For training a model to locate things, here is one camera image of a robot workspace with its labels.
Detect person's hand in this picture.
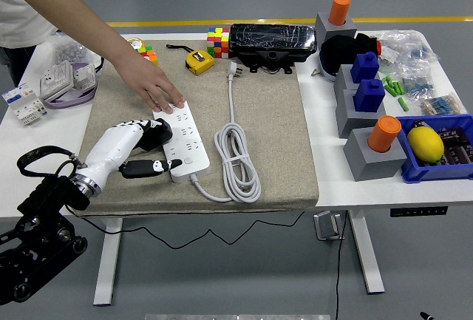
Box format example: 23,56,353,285
112,52,186,115

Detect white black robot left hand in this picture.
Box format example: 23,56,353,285
75,118,183,188

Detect black power adapter plug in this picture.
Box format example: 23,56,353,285
138,118,174,153

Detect white power strip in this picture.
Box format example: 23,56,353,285
152,100,211,183

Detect colourful puzzle cube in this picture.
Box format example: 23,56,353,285
138,44,160,67
205,26,231,58

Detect round yellow tape measure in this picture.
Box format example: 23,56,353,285
95,37,145,75

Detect yellow black tape measure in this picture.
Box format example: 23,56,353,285
165,43,216,76

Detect clear bag of metal nuts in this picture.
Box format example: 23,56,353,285
35,33,99,77

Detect white table leg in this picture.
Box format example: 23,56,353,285
92,217,123,307
347,209,385,295

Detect white circuit breaker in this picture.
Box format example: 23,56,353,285
1,82,50,127

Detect black table control panel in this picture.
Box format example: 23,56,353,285
390,206,449,219

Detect grey-brown fabric mat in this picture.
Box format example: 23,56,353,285
67,38,320,217

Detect black film-wrapped box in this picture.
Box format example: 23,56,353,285
228,23,318,64

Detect silver metal hook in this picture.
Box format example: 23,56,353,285
313,211,344,242

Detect blue plastic bin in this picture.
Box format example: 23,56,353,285
395,113,473,184

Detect person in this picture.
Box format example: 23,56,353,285
0,0,59,88

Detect grey hollow block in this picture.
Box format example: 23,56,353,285
333,64,361,94
343,126,409,183
314,12,358,42
335,89,387,139

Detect yellow lemon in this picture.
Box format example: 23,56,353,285
406,126,445,163

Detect dark brown components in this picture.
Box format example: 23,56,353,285
435,126,473,166

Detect grey round base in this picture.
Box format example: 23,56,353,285
319,63,339,84

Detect orange cylinder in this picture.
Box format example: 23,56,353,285
367,115,402,153
328,0,351,25

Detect black cloth bundle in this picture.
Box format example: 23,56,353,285
319,32,381,75

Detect blue block with knob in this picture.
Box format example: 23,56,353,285
353,78,386,114
350,52,381,84

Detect clear bag of blue resistors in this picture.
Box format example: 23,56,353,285
401,72,435,100

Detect clear bag with white label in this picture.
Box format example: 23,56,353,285
375,31,407,75

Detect clear bag of blue components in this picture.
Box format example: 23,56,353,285
401,30,441,77

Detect white wall socket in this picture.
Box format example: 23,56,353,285
69,63,98,90
39,60,75,100

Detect white power cord with plug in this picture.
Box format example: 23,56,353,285
188,61,262,204

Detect hanging black cable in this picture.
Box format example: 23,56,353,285
334,211,348,320

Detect black plastic bracket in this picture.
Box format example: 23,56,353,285
236,48,299,76

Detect thin black adapter cord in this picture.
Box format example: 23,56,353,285
65,205,307,250

